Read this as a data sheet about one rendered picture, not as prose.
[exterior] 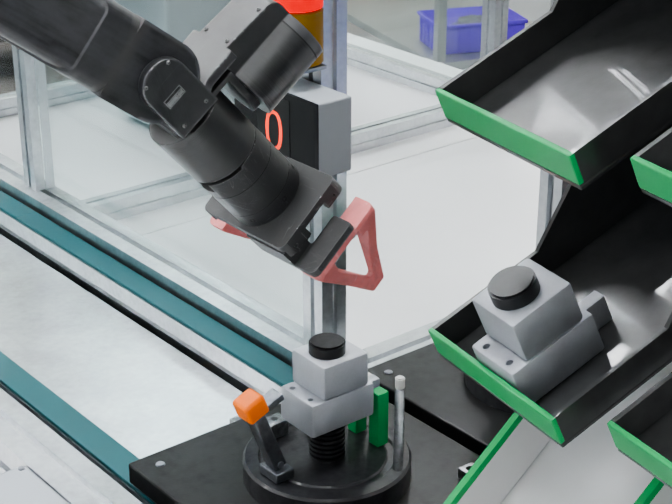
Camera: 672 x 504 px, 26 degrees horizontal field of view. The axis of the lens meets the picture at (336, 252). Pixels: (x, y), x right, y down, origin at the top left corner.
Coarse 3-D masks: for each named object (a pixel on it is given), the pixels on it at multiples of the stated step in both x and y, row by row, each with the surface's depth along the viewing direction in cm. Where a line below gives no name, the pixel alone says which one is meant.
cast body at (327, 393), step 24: (336, 336) 117; (312, 360) 116; (336, 360) 115; (360, 360) 116; (288, 384) 118; (312, 384) 116; (336, 384) 116; (360, 384) 117; (288, 408) 118; (312, 408) 115; (336, 408) 116; (360, 408) 118; (312, 432) 116
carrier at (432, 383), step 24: (408, 360) 140; (432, 360) 140; (384, 384) 135; (408, 384) 135; (432, 384) 135; (456, 384) 135; (408, 408) 133; (432, 408) 131; (456, 408) 131; (480, 408) 131; (504, 408) 131; (456, 432) 128; (480, 432) 128
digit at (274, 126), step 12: (276, 108) 130; (288, 108) 128; (264, 120) 131; (276, 120) 130; (288, 120) 129; (264, 132) 132; (276, 132) 130; (288, 132) 129; (276, 144) 131; (288, 144) 130; (288, 156) 130
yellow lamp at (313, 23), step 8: (296, 16) 126; (304, 16) 126; (312, 16) 126; (320, 16) 127; (304, 24) 126; (312, 24) 127; (320, 24) 127; (312, 32) 127; (320, 32) 128; (320, 40) 128; (320, 56) 129; (312, 64) 128
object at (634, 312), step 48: (576, 192) 95; (624, 192) 97; (576, 240) 96; (624, 240) 96; (576, 288) 94; (624, 288) 92; (432, 336) 93; (480, 336) 94; (624, 336) 89; (480, 384) 91; (576, 384) 87; (624, 384) 85; (576, 432) 84
